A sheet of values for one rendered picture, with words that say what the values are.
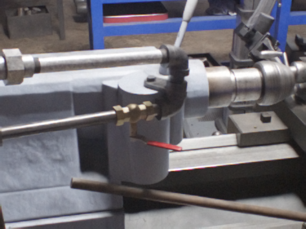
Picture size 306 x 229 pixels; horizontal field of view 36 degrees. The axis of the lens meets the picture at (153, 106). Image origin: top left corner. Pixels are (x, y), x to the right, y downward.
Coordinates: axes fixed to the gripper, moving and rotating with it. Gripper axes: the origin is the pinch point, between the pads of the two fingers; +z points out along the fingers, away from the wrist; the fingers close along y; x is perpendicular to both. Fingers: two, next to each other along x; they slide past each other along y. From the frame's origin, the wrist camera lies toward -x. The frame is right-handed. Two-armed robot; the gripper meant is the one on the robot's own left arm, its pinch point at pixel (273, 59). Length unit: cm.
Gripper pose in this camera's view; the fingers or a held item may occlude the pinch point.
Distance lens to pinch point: 157.8
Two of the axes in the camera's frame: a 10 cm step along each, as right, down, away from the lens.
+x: 7.5, 5.1, 4.2
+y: 6.4, -7.3, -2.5
